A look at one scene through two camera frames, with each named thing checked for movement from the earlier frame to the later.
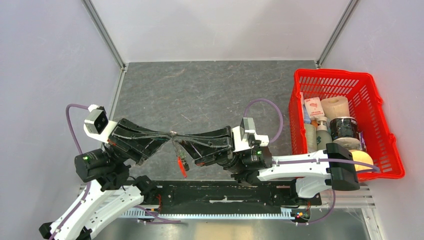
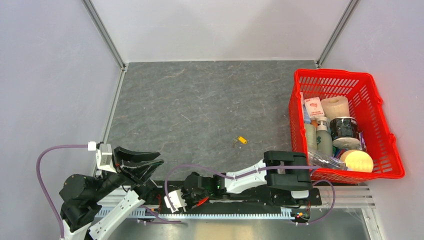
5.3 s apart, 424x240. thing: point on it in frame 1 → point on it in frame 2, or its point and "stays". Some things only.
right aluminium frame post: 352,4 stays
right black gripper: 211,155 → 189,205
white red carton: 314,107 stays
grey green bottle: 311,132 stays
